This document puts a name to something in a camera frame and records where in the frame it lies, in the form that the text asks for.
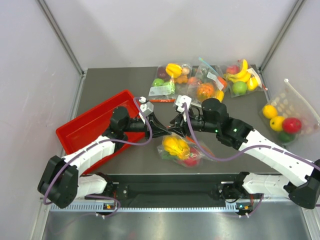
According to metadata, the red fake dragon fruit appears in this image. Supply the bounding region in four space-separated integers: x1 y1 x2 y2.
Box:
182 148 201 167

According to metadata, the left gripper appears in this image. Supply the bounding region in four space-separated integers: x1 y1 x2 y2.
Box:
122 112 171 141

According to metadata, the perforated cable duct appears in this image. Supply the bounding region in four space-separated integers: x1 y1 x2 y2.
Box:
49 199 254 213

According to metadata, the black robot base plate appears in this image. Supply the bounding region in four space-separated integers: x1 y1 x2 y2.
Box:
84 172 253 202

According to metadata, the red plastic tray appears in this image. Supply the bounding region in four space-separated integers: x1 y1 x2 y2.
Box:
55 89 147 174

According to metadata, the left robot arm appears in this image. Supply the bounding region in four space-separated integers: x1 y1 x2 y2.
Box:
37 103 170 209

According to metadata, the zip bag with orange fruit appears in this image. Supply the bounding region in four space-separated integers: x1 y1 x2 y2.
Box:
187 57 228 106

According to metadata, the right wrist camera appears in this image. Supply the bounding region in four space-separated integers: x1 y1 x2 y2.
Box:
174 95 192 113

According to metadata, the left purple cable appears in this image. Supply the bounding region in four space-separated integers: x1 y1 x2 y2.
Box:
43 96 154 205

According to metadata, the zip bag with green fruit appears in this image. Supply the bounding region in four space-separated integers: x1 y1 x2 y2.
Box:
147 62 192 103

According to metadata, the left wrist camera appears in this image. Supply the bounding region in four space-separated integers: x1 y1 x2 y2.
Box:
138 96 154 117

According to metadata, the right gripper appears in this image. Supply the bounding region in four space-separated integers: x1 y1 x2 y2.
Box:
167 107 219 138

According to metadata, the zip bag with banana apple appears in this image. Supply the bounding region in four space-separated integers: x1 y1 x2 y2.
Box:
221 58 268 98

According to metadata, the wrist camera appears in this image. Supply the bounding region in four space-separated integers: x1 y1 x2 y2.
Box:
174 95 192 113
138 96 154 117

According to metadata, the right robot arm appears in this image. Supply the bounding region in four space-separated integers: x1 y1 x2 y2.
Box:
169 95 320 209

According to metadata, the purple cable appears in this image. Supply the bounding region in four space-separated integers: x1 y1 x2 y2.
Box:
43 96 154 205
183 102 320 208

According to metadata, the zip bag with lemons tomato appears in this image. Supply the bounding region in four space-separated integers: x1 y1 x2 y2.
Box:
259 78 320 146

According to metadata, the yellow fake banana bunch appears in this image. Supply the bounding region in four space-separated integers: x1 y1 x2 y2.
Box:
162 136 190 160

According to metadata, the zip bag with bananas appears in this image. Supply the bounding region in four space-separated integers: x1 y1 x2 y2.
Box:
157 134 211 168

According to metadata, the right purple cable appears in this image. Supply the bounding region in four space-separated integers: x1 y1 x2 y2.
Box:
183 102 320 208

